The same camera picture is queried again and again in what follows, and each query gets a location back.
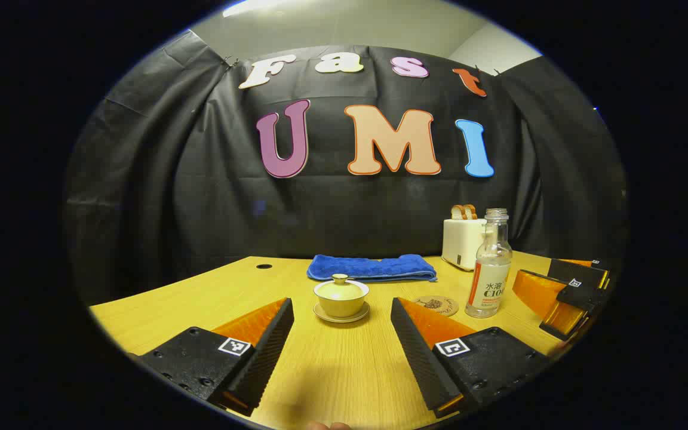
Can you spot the blue folded towel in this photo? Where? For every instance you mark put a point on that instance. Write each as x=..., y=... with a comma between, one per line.
x=368, y=267

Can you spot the black backdrop cloth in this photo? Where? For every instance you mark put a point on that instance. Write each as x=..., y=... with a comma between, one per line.
x=200, y=197

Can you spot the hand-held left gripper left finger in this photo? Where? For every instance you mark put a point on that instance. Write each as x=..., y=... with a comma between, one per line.
x=266, y=352

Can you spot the cream teacup lid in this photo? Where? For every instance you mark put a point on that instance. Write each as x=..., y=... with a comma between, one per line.
x=340, y=289

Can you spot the toast bread slice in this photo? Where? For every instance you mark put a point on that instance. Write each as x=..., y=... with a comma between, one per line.
x=470, y=211
x=457, y=212

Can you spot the clear water bottle orange label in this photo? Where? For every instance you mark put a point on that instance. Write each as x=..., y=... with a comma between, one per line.
x=487, y=280

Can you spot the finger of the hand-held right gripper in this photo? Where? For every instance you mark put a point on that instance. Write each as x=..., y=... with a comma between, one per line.
x=580, y=294
x=577, y=272

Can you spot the round cork coaster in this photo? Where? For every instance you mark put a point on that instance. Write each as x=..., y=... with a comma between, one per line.
x=439, y=306

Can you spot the cream saucer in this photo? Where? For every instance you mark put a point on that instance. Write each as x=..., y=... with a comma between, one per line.
x=341, y=320

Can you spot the cream teacup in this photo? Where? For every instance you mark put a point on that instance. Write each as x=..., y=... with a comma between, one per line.
x=341, y=307

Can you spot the white toaster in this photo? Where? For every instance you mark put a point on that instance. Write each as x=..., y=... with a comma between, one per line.
x=460, y=242

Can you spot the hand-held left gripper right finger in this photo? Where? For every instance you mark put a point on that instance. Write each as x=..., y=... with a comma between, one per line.
x=418, y=352

